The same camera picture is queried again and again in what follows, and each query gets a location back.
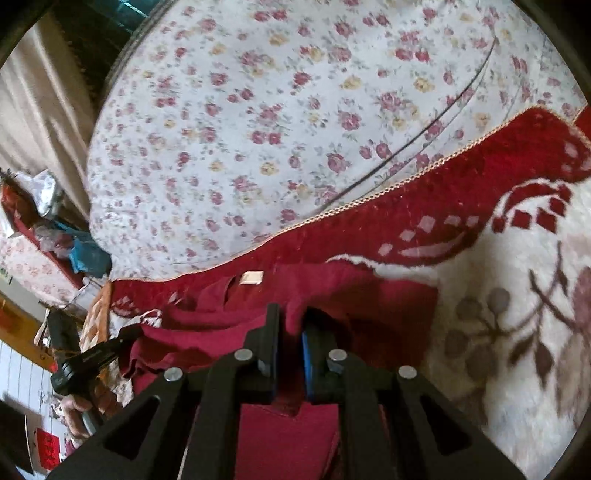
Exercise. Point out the grey plastic bag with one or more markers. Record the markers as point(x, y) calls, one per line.
point(46, 194)

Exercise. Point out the white rose print quilt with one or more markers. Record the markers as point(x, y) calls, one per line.
point(277, 129)

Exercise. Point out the blue plastic bag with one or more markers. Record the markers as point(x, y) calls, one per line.
point(87, 258)

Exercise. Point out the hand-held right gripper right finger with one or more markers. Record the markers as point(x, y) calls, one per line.
point(308, 369)

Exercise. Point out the pink floral pillow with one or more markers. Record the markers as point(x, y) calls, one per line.
point(32, 272)

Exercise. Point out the beige curtain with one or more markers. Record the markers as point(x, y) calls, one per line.
point(41, 115)

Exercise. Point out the orange plush blanket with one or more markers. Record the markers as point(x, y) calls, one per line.
point(94, 323)

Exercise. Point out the dark red fleece garment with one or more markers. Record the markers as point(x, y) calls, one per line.
point(369, 318)

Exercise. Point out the dark red cloth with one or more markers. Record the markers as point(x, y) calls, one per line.
point(41, 240)

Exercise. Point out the red wall decoration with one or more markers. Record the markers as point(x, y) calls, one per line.
point(47, 448)

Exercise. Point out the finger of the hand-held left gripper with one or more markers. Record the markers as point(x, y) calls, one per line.
point(127, 337)

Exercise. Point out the person's left hand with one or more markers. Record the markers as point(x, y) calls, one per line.
point(90, 408)

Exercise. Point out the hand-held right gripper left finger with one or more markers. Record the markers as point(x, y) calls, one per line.
point(272, 364)

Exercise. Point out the red and white plush blanket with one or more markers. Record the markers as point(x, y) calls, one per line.
point(498, 295)

